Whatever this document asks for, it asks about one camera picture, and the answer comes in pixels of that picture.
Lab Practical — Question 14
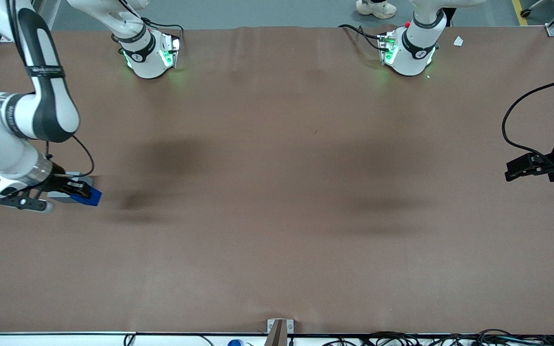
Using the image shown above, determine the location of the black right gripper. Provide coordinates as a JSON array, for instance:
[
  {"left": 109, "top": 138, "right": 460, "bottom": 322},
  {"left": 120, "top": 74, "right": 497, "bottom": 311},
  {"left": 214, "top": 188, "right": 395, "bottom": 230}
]
[{"left": 41, "top": 163, "right": 93, "bottom": 200}]

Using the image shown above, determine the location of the blue plastic part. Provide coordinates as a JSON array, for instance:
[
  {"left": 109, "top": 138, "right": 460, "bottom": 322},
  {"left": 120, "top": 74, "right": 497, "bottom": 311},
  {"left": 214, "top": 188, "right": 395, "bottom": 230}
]
[{"left": 71, "top": 186, "right": 102, "bottom": 207}]

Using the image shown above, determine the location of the gray square base block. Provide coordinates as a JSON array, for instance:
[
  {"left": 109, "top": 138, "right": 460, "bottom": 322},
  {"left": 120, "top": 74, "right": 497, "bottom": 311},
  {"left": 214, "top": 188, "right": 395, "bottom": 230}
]
[{"left": 47, "top": 172, "right": 95, "bottom": 204}]

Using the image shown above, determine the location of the black chair caster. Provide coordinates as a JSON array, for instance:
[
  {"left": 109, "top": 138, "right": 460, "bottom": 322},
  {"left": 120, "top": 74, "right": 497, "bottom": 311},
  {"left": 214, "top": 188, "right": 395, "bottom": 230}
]
[{"left": 519, "top": 0, "right": 548, "bottom": 19}]

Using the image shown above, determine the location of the brown table cover sheet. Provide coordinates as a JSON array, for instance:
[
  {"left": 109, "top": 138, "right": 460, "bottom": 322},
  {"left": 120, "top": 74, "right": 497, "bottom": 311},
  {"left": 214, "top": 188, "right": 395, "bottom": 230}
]
[{"left": 0, "top": 25, "right": 554, "bottom": 335}]

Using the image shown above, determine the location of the beige shoe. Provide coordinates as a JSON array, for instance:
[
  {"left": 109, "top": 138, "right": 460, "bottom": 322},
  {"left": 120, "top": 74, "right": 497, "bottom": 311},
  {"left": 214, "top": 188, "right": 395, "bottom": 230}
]
[{"left": 356, "top": 0, "right": 398, "bottom": 20}]

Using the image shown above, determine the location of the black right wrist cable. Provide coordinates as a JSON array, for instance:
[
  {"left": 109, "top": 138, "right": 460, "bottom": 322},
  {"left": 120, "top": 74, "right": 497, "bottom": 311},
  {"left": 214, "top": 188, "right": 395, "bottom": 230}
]
[{"left": 44, "top": 135, "right": 96, "bottom": 179}]

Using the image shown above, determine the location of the long black left wrist cable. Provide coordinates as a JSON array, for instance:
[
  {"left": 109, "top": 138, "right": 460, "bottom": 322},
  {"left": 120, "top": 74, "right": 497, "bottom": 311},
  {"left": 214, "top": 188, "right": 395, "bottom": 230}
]
[{"left": 501, "top": 75, "right": 554, "bottom": 159}]

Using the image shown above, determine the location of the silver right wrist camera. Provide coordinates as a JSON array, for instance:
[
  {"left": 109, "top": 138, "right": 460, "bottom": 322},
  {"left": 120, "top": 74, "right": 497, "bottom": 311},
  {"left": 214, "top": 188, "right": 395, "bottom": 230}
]
[{"left": 0, "top": 191, "right": 56, "bottom": 213}]

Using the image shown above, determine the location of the black right base cable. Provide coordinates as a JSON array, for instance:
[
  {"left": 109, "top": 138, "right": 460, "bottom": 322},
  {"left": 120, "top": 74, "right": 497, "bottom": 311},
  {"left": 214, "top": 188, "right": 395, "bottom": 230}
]
[{"left": 119, "top": 0, "right": 185, "bottom": 49}]

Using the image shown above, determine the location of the black base cable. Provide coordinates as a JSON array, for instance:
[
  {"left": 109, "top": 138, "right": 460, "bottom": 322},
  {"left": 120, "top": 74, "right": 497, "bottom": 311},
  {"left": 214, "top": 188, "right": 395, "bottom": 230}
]
[
  {"left": 338, "top": 24, "right": 391, "bottom": 52},
  {"left": 119, "top": 0, "right": 185, "bottom": 49}
]

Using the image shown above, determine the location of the black cable tangle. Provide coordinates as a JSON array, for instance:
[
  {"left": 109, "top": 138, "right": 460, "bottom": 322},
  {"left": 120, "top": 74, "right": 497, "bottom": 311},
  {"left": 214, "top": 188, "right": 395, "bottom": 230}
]
[{"left": 323, "top": 329, "right": 554, "bottom": 346}]

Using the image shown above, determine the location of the black left base cable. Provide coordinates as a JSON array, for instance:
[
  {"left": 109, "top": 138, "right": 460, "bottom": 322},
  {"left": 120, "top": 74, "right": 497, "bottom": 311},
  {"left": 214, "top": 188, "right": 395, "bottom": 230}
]
[{"left": 338, "top": 24, "right": 391, "bottom": 52}]

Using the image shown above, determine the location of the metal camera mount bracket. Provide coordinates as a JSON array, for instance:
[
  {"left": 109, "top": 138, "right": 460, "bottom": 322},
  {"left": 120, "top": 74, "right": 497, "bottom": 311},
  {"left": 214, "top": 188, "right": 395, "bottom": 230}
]
[{"left": 266, "top": 319, "right": 295, "bottom": 346}]

